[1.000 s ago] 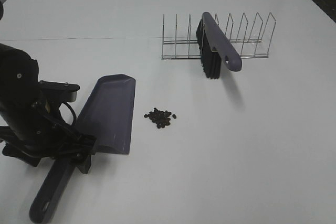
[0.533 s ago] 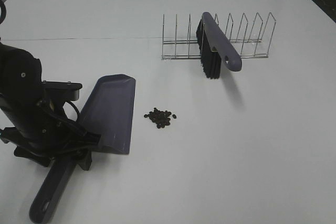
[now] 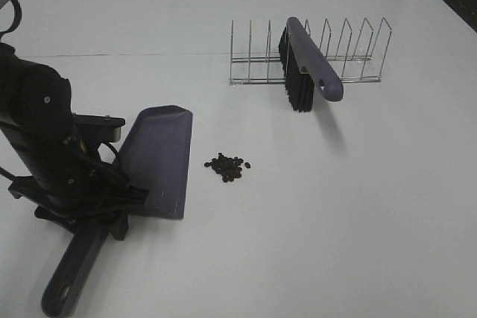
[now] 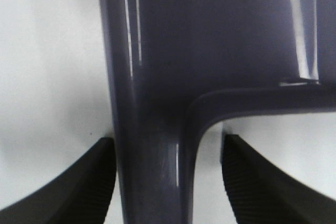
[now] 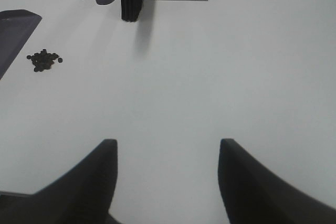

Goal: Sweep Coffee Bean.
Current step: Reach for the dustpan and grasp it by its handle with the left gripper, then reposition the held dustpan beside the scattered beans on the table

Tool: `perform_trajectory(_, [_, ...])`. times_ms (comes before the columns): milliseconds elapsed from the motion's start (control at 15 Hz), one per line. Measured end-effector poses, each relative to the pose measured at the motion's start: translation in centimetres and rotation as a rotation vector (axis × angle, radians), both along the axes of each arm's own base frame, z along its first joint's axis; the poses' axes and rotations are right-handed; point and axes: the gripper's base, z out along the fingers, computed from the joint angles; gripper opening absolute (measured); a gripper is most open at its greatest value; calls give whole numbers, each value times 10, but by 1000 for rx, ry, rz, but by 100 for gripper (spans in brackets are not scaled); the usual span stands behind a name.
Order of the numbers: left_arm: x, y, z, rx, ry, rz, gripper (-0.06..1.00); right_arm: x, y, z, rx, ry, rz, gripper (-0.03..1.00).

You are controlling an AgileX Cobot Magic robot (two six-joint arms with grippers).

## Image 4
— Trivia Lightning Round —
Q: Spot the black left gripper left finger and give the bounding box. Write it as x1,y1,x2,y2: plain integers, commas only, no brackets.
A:
1,137,116,223

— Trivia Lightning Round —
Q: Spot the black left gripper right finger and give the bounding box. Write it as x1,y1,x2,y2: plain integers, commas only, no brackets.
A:
222,134,335,223

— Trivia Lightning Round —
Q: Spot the purple plastic dustpan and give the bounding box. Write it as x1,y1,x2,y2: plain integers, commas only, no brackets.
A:
100,0,335,223

